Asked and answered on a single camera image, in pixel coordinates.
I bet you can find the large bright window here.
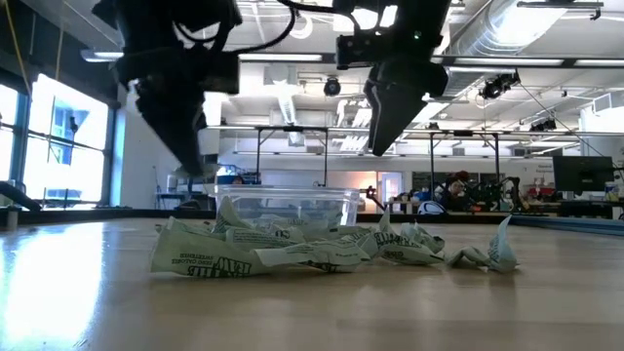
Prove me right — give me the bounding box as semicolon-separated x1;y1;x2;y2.
0;72;116;211

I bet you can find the yellow power cord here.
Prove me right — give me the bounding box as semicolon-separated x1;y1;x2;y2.
2;0;33;98

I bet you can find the long ceiling light fixture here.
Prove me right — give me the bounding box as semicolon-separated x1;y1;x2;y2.
80;48;624;68

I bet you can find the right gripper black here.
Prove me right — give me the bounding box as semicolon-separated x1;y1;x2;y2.
363;21;450;158

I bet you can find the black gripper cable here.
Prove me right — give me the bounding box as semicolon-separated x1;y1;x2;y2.
175;0;299;56

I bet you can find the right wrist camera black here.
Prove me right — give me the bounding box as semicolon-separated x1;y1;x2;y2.
334;33;394;71

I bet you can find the green truvia packet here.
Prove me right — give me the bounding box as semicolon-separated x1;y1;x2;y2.
399;221;446;254
214;194;254;235
301;224;376;245
446;245;491;269
149;227;292;280
487;214;521;273
253;237;371;274
223;226;308;251
372;209;446;267
173;163;219;180

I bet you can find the black slanted bar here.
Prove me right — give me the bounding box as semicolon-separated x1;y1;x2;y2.
0;179;43;213

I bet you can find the clear plastic container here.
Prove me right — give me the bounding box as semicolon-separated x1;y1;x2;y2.
213;183;362;230

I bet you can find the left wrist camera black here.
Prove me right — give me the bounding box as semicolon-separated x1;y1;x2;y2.
202;50;242;96

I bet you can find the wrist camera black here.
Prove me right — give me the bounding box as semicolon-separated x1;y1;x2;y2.
202;50;242;96
334;33;394;71

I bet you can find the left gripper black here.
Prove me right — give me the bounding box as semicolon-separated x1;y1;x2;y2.
115;27;210;179

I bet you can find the person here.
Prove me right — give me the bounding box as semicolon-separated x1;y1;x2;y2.
436;170;472;214

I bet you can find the black articulated stand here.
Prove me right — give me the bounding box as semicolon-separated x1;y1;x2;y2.
359;184;387;214

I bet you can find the black track light cluster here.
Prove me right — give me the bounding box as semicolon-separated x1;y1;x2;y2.
479;70;522;100

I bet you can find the dark computer monitor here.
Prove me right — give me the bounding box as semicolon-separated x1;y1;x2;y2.
552;155;615;194

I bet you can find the white and blue ball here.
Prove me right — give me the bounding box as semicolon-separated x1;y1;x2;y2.
417;200;448;215

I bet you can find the black aluminium table frame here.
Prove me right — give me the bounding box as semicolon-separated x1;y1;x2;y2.
0;208;513;226

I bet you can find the silver ventilation duct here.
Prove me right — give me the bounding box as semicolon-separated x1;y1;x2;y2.
438;0;576;98

